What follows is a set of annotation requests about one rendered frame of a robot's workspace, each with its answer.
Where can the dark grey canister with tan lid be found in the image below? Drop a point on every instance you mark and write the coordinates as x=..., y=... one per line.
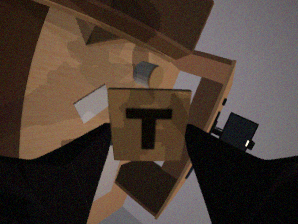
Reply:
x=148, y=74

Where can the tan letter tile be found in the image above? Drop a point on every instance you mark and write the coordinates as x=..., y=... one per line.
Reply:
x=148, y=124

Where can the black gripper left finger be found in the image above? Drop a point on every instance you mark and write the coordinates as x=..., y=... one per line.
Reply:
x=61, y=184

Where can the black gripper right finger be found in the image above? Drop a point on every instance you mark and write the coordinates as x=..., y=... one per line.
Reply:
x=235, y=185

